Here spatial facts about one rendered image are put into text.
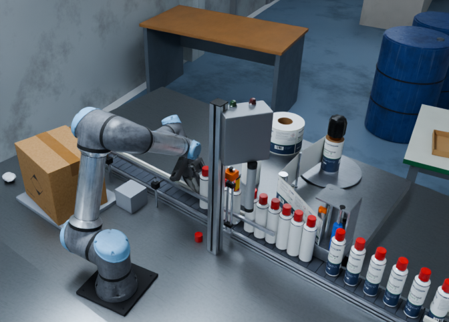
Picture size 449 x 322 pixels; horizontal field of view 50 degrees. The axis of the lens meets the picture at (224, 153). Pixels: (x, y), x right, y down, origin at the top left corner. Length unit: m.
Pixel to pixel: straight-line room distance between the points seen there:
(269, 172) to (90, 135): 1.03
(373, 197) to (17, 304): 1.53
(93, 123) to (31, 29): 2.47
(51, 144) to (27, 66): 1.92
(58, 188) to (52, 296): 0.43
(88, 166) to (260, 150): 0.58
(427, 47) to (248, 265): 2.81
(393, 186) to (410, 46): 2.02
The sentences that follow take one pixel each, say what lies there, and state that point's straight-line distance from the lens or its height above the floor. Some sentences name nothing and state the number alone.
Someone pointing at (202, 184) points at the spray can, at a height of 1.02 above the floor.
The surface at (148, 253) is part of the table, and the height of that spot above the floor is 0.83.
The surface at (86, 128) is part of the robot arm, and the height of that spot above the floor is 1.43.
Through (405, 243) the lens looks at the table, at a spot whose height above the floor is 0.83.
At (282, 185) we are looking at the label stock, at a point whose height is 1.03.
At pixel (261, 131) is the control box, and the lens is 1.64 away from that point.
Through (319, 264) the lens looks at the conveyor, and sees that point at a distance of 1.93.
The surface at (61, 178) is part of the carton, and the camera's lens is 2.05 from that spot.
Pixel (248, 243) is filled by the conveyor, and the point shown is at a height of 0.86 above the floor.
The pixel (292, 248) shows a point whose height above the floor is 0.92.
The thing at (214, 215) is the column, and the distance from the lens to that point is 1.85.
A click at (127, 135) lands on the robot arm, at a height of 1.43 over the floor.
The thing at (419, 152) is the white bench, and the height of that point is 0.80.
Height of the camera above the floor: 2.23
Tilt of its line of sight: 33 degrees down
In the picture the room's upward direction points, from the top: 2 degrees clockwise
